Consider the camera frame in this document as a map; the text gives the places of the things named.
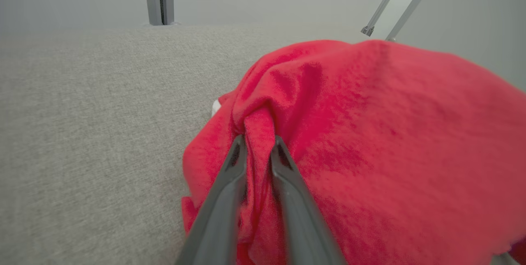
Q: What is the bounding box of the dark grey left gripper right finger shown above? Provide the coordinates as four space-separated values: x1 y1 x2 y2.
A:
269 135 348 265

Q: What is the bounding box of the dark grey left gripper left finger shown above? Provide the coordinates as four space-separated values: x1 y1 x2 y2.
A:
175 134 248 265

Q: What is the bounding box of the red garment with white band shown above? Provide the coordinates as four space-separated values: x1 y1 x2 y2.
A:
182 39 526 265

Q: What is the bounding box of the grey fabric sofa cushion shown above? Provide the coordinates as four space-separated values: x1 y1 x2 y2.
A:
0 25 526 265

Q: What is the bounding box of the grey metal rod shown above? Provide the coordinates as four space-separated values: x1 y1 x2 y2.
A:
385 0 443 42
361 0 408 37

